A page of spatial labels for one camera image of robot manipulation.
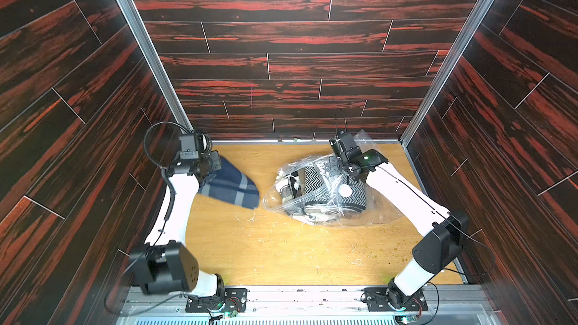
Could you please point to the front aluminium rail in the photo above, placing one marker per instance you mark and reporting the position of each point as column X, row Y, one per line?
column 440, row 304

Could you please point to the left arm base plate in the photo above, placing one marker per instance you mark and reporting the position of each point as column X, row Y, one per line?
column 216, row 300

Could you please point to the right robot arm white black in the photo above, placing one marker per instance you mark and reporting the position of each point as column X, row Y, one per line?
column 443, row 232

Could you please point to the clear plastic vacuum bag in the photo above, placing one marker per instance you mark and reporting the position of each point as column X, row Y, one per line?
column 379, row 209

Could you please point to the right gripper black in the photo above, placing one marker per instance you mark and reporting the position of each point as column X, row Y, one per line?
column 342, row 162

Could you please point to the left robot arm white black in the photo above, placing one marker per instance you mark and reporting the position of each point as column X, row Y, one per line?
column 164, row 265

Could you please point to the beige brown striped scarf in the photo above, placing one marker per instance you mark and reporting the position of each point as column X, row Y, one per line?
column 290, row 191

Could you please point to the white vacuum bag valve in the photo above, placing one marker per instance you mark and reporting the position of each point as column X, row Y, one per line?
column 345, row 191

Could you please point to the navy plaid scarf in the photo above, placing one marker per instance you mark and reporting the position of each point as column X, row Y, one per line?
column 231, row 186

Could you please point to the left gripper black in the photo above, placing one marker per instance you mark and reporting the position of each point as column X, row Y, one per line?
column 213, row 156

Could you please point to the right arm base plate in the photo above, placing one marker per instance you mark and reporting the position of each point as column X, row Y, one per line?
column 384, row 299

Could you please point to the black white chevron scarf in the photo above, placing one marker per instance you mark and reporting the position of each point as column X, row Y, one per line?
column 320, row 191

